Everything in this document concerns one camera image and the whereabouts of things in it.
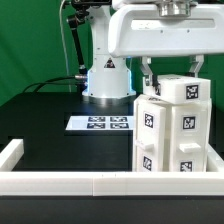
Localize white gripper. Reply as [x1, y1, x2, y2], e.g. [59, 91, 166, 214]
[107, 3, 224, 96]

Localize white cabinet top block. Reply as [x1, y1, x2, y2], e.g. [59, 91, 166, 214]
[143, 74, 210, 104]

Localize white cabinet body box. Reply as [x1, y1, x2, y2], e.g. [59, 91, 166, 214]
[132, 95, 211, 172]

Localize white door panel with knob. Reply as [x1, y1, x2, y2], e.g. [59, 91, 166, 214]
[132, 95, 166, 172]

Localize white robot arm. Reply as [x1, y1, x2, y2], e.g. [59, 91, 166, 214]
[87, 0, 224, 62]

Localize black cables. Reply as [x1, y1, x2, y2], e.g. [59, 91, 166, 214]
[22, 75, 89, 94]

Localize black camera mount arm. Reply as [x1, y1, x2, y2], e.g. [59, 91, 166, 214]
[66, 0, 115, 81]

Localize white marker base plate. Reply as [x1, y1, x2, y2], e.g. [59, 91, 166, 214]
[66, 115, 134, 131]

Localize grey hanging cable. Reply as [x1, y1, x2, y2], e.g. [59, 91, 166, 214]
[58, 0, 73, 94]

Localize white U-shaped fence frame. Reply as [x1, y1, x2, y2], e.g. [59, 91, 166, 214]
[0, 139, 224, 196]

